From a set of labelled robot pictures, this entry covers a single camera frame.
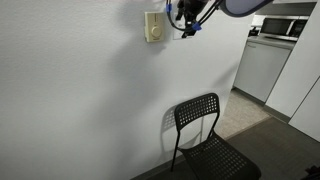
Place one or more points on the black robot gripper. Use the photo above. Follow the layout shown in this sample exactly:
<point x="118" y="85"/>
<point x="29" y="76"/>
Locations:
<point x="190" y="9"/>

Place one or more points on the small black countertop appliance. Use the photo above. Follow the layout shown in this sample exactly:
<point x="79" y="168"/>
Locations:
<point x="253" y="32"/>

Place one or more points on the white kitchen base cabinet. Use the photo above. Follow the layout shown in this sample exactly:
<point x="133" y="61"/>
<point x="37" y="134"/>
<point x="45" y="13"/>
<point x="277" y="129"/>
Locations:
<point x="262" y="62"/>

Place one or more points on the stainless steel microwave oven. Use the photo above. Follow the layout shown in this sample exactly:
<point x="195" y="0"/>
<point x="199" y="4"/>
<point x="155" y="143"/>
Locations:
<point x="283" y="27"/>

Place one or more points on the black perforated metal chair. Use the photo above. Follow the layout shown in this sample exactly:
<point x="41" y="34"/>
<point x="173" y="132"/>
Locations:
<point x="214" y="158"/>

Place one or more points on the dark object floor corner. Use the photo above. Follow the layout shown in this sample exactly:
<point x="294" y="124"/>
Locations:
<point x="313" y="173"/>

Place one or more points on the black cable blue ties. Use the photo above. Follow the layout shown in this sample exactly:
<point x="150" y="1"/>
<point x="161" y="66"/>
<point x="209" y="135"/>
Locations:
<point x="193" y="25"/>

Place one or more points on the white double switch plate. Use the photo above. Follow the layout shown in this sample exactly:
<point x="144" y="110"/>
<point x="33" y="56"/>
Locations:
<point x="177" y="33"/>

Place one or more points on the beige wall thermostat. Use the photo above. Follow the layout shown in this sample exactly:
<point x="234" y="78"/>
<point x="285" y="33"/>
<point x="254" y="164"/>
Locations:
<point x="154" y="26"/>

